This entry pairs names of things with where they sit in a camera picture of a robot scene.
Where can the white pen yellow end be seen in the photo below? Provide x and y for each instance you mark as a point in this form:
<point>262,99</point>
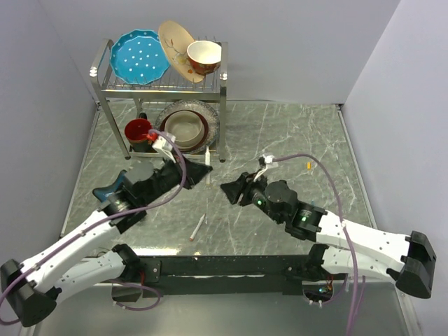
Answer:
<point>207,161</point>

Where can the red and white bowl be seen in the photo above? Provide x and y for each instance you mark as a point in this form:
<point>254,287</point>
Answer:
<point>204,56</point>

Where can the red mug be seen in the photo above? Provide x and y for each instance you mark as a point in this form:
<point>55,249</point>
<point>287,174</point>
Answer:
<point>136,132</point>

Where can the beige ceramic bowl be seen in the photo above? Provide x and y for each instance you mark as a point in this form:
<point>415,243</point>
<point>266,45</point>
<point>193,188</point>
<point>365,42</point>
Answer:
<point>187,127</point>

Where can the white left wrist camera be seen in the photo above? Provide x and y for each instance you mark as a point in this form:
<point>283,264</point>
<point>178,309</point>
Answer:
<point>163,143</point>

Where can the beige floral plate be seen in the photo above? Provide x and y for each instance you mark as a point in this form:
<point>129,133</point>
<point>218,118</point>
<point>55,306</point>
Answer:
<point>174,40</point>

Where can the blue star-shaped dish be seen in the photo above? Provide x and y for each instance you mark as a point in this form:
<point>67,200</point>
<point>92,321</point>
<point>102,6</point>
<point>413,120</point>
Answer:
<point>102,193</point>

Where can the blue polka dot plate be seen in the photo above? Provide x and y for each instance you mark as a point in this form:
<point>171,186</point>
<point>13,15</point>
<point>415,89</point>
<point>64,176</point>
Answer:
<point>137,58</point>

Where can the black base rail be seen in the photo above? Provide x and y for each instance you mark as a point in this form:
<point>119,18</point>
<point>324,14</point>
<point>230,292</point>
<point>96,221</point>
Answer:
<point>227,274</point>

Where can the white pen orange end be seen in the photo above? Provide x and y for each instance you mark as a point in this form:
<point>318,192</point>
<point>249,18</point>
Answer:
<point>197,227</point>

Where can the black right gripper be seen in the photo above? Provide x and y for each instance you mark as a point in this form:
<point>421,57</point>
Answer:
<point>234,189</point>

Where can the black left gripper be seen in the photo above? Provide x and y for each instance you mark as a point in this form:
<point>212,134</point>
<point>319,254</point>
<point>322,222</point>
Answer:
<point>194,172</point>

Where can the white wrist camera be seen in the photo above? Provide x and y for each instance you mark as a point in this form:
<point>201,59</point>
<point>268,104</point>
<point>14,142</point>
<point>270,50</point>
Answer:
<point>163,143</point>
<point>266,162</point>

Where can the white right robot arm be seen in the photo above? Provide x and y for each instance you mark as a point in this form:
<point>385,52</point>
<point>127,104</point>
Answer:
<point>343,246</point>

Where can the steel dish rack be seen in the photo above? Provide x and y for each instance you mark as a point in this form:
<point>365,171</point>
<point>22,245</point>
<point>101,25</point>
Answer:
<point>169,88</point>

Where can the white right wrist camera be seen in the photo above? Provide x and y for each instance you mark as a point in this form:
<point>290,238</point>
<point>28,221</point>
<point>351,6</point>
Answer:
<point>266,162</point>

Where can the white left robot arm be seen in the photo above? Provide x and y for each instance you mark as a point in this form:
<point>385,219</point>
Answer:
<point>34,287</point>

